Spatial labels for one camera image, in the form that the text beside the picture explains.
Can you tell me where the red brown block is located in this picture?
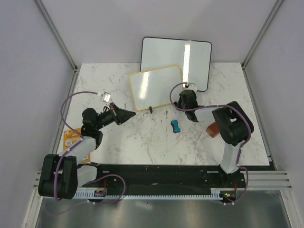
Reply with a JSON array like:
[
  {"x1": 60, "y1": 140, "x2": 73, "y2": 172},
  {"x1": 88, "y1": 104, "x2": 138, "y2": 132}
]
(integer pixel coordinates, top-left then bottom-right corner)
[{"x1": 206, "y1": 122, "x2": 219, "y2": 138}]

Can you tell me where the large black-framed whiteboard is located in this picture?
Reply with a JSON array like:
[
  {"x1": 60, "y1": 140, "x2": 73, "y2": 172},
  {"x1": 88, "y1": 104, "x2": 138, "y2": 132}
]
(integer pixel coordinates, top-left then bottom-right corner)
[{"x1": 140, "y1": 37, "x2": 212, "y2": 92}]

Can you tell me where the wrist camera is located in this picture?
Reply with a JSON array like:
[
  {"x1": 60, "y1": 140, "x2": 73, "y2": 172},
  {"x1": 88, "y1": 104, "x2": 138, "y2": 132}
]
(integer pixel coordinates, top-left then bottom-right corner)
[
  {"x1": 184, "y1": 82, "x2": 197, "y2": 93},
  {"x1": 98, "y1": 92, "x2": 111, "y2": 104}
]

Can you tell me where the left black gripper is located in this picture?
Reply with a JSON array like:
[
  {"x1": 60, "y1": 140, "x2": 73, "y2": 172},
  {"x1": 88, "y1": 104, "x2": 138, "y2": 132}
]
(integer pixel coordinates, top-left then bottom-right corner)
[{"x1": 95, "y1": 102, "x2": 135, "y2": 130}]

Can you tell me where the small yellow-framed whiteboard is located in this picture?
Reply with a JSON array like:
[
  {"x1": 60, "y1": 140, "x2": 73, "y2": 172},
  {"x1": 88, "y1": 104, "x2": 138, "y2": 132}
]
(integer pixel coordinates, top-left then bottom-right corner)
[{"x1": 129, "y1": 65, "x2": 182, "y2": 111}]

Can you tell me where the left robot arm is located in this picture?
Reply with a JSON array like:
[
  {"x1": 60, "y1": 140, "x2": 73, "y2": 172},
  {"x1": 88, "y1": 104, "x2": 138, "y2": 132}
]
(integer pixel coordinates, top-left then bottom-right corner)
[{"x1": 38, "y1": 103, "x2": 136, "y2": 200}]

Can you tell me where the white slotted cable duct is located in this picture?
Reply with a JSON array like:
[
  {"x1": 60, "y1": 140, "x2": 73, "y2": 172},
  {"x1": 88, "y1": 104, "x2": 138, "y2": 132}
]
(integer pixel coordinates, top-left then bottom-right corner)
[{"x1": 72, "y1": 188, "x2": 223, "y2": 200}]

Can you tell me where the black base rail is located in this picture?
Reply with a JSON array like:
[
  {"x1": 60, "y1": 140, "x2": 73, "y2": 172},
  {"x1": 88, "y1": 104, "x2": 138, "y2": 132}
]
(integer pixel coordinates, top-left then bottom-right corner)
[{"x1": 78, "y1": 163, "x2": 274, "y2": 194}]

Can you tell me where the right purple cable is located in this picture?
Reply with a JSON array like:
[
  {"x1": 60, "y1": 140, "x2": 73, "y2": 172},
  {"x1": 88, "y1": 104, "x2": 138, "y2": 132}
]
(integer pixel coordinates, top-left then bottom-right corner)
[{"x1": 169, "y1": 82, "x2": 254, "y2": 206}]

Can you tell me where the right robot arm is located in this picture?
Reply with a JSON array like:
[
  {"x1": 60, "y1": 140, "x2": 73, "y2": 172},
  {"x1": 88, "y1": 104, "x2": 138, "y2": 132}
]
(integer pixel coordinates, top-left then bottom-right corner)
[{"x1": 177, "y1": 90, "x2": 254, "y2": 187}]

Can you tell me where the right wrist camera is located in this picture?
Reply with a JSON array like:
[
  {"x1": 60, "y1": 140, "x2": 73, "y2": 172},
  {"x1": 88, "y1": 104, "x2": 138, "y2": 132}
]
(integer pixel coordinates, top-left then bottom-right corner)
[{"x1": 184, "y1": 82, "x2": 197, "y2": 93}]

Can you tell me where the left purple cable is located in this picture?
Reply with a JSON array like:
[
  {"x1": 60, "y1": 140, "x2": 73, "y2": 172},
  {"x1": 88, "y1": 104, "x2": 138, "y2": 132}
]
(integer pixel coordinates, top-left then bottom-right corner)
[{"x1": 42, "y1": 91, "x2": 126, "y2": 217}]

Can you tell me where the purple cable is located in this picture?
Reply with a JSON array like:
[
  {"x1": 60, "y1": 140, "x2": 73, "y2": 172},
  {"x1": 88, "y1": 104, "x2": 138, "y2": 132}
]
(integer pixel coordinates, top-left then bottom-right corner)
[
  {"x1": 42, "y1": 91, "x2": 126, "y2": 217},
  {"x1": 169, "y1": 82, "x2": 254, "y2": 206}
]

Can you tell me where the blue heart-shaped eraser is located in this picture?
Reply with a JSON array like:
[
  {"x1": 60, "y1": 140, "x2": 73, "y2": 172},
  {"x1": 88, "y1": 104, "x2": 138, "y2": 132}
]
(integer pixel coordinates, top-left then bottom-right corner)
[{"x1": 171, "y1": 120, "x2": 181, "y2": 133}]

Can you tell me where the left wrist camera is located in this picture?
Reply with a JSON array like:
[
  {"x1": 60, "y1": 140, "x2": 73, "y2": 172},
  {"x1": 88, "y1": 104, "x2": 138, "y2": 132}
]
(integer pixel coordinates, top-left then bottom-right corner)
[{"x1": 98, "y1": 92, "x2": 111, "y2": 104}]

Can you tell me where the orange booklet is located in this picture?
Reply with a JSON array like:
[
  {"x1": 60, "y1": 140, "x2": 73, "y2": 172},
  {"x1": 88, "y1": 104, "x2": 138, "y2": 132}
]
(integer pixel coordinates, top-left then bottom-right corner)
[{"x1": 62, "y1": 130, "x2": 91, "y2": 163}]

